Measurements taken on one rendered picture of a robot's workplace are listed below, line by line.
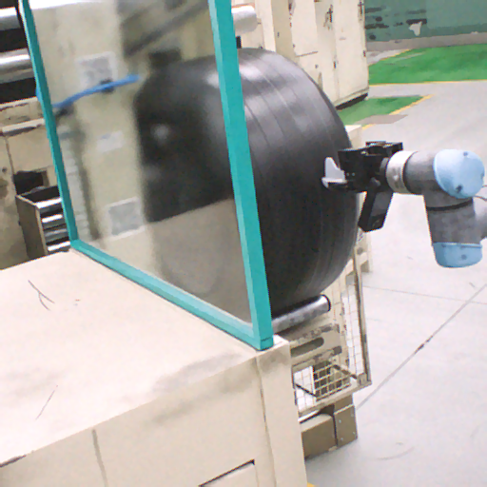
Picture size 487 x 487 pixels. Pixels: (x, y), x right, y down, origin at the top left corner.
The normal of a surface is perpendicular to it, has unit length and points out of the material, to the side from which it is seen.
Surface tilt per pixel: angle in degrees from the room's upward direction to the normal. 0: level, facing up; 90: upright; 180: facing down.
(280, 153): 65
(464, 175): 83
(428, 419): 0
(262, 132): 56
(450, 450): 0
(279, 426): 90
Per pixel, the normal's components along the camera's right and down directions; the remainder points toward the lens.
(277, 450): 0.49, 0.19
